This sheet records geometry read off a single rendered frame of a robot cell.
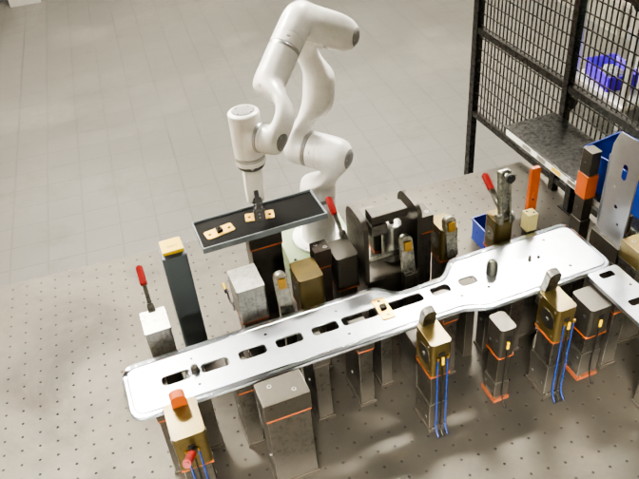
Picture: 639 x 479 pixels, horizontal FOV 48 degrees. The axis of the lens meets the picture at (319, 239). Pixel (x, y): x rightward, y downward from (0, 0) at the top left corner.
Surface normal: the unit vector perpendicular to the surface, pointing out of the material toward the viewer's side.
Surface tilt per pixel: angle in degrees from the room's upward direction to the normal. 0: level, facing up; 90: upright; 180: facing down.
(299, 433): 90
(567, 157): 0
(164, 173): 0
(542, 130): 0
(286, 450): 90
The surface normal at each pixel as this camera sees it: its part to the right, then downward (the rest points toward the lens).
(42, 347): -0.07, -0.78
